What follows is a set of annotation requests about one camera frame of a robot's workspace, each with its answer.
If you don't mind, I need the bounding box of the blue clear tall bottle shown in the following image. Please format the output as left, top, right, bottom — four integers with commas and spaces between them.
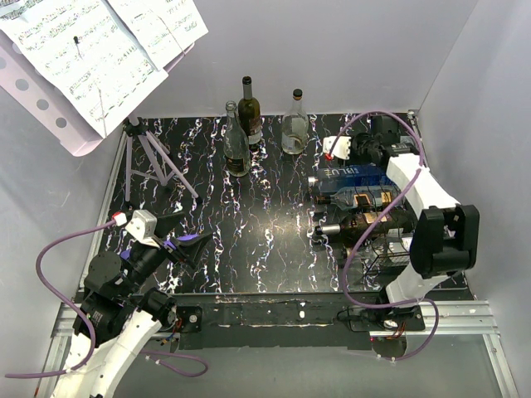
308, 164, 396, 194

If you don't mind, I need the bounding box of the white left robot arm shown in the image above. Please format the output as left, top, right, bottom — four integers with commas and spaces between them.
52, 210, 212, 397

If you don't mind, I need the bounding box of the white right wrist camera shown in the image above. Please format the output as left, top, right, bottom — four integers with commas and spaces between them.
323, 136, 352, 160

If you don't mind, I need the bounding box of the dark brown wine bottle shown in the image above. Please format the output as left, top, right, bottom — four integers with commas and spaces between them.
238, 75, 262, 152

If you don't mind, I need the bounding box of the lilac music stand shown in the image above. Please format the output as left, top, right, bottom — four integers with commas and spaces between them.
1, 33, 202, 206

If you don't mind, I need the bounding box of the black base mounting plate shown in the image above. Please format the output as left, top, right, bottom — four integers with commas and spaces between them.
74, 292, 441, 353

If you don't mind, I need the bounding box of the clear flask black gold label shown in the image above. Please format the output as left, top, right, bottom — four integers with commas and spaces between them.
314, 185, 399, 211

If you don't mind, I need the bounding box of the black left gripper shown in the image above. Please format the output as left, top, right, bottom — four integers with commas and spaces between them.
119, 211, 212, 295

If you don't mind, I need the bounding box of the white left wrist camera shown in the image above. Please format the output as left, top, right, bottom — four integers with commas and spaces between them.
125, 210, 159, 248

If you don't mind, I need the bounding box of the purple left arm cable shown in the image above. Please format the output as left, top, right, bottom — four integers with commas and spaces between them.
3, 213, 125, 381

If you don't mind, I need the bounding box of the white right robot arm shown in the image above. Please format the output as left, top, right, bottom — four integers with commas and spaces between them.
341, 110, 480, 330

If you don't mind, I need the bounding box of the green wine bottle silver neck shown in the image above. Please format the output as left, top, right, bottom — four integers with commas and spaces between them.
314, 208, 414, 242

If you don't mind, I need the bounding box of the clear green-tinted bottle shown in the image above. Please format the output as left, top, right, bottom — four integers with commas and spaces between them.
223, 100, 251, 177

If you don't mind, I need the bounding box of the small sheet music page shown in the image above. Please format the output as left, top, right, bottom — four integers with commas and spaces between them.
109, 0, 208, 70

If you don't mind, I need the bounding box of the purple floor cable loop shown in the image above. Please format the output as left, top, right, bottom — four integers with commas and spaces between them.
143, 347, 212, 377

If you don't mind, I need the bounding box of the clear bottle black cork cap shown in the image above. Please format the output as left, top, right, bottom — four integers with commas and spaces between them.
281, 88, 309, 155

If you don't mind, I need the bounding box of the purple marker pen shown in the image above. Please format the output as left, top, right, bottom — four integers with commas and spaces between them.
119, 234, 204, 262

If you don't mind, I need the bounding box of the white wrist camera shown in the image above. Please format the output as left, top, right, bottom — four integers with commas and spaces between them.
125, 210, 159, 248
323, 136, 352, 160

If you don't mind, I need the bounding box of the large sheet music page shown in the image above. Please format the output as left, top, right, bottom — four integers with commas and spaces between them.
1, 1, 168, 137

